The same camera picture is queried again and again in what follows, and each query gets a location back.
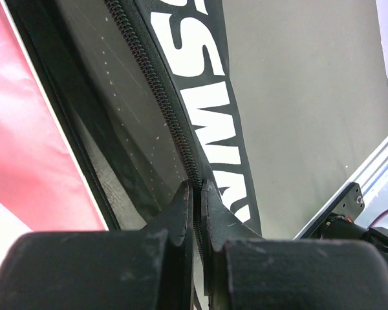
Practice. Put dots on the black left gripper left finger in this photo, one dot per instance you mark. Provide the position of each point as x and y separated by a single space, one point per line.
151 268

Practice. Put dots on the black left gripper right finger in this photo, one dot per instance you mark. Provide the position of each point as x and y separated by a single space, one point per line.
242 270

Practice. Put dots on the pink sport racket bag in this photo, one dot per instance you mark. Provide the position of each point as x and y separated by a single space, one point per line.
143 91

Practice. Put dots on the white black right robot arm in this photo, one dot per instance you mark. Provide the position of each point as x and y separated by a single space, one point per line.
343 228

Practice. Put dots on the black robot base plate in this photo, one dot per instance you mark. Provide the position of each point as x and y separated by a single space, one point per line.
349 204

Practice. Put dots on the aluminium frame rail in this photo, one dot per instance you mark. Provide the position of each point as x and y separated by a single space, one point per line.
372 176

